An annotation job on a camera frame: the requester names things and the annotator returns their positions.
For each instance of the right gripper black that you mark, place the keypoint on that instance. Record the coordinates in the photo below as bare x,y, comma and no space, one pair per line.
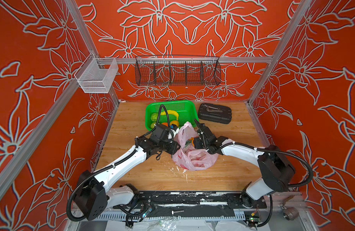
196,143

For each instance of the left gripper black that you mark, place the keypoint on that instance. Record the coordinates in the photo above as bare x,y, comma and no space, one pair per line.
173,147

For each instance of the green pear fruit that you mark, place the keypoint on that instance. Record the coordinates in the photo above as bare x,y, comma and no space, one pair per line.
152,126

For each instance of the yellow lemon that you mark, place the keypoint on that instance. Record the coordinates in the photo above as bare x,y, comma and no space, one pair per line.
175,122

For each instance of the green lime fruit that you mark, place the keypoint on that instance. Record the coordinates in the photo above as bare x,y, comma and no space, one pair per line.
154,117

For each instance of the pink plastic bag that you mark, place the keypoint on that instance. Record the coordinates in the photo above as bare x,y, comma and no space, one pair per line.
189,158

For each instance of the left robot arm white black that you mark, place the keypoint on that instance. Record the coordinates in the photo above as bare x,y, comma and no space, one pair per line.
91,194

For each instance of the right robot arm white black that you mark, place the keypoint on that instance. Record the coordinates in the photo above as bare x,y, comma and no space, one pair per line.
276,170

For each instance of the black tool case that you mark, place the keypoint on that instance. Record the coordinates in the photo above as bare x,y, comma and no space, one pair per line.
215,113

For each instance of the yellow banana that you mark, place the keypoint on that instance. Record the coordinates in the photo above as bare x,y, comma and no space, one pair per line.
171,112

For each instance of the green plastic basket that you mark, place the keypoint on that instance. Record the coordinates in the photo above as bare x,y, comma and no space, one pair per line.
186,109

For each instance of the metal cylinder fitting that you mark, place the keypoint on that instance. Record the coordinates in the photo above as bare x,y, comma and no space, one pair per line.
290,213

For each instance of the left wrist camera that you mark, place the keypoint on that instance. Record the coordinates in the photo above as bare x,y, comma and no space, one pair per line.
174,129

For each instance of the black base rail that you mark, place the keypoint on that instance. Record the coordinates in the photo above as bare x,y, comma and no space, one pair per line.
211,206

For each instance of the black wire basket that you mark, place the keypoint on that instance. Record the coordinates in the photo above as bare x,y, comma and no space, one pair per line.
177,70

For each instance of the clear plastic wall bin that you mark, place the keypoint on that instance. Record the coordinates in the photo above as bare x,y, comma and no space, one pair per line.
96,75

